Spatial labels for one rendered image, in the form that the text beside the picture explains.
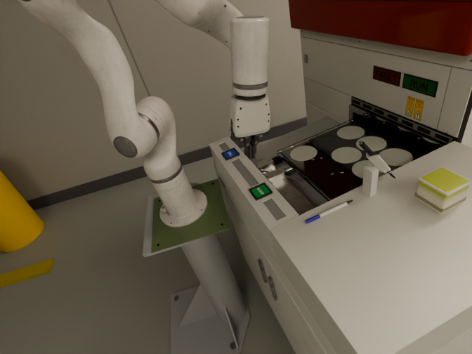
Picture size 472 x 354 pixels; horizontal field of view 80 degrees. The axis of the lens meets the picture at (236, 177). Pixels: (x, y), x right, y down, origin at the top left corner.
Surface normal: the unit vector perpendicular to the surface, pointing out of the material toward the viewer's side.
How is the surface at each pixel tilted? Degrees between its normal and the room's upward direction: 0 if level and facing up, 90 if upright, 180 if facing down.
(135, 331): 0
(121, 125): 63
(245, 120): 91
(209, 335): 0
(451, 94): 90
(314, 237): 0
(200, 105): 90
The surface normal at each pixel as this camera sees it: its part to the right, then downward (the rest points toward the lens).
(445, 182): -0.22, -0.77
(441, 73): -0.91, 0.39
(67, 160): 0.19, 0.57
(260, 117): 0.42, 0.51
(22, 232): 0.86, 0.18
